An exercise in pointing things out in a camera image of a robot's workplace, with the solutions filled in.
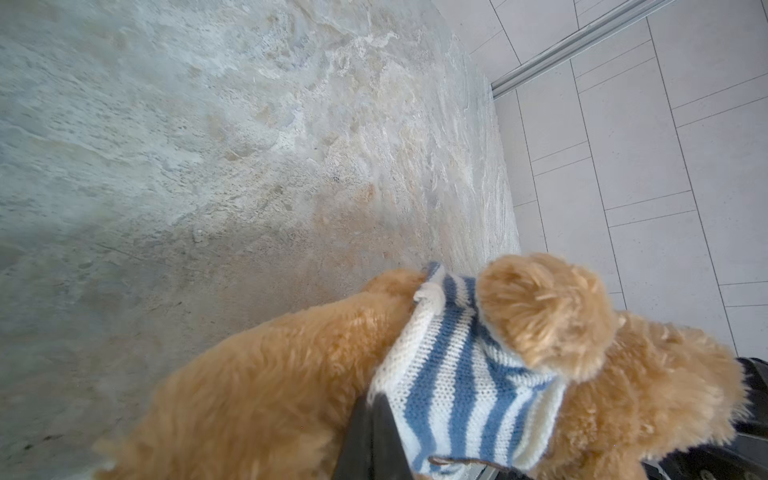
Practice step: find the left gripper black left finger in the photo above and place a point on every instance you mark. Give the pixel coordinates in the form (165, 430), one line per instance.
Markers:
(355, 457)

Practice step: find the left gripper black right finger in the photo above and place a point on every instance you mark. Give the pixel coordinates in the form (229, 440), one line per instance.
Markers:
(388, 459)

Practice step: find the blue white striped knit sweater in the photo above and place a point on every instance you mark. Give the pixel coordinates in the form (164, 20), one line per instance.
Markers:
(457, 395)

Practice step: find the brown teddy bear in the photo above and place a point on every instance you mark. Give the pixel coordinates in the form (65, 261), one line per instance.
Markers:
(273, 402)

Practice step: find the right aluminium corner post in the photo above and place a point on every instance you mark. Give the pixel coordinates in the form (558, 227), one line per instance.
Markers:
(604, 26)

